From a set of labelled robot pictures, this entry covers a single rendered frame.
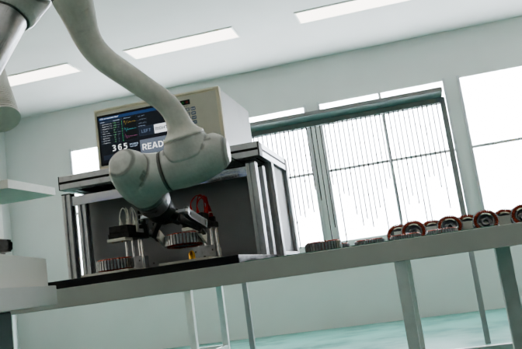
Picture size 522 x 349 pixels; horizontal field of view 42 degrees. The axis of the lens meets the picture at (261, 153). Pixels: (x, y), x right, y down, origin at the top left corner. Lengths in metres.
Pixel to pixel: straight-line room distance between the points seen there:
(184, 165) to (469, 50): 7.23
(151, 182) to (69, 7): 0.45
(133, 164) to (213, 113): 0.62
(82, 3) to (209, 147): 0.45
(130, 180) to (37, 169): 8.21
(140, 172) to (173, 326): 7.34
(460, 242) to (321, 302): 6.82
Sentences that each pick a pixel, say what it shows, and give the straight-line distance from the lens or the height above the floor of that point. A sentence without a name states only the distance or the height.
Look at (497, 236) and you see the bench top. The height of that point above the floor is 0.72.
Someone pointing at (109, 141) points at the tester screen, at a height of 1.21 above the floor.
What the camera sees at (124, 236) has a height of 0.88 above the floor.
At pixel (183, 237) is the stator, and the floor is 0.84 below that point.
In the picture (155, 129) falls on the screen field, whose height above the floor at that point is 1.22.
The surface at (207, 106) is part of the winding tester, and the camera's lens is 2.20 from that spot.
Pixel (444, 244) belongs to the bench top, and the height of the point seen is 0.72.
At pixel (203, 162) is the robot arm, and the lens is 1.62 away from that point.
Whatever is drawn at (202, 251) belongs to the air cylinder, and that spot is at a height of 0.81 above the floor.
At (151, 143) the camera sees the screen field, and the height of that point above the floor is 1.17.
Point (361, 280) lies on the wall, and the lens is 8.36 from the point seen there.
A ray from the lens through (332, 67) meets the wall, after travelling 8.70.
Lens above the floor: 0.71
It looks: 10 degrees up
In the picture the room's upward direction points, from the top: 8 degrees counter-clockwise
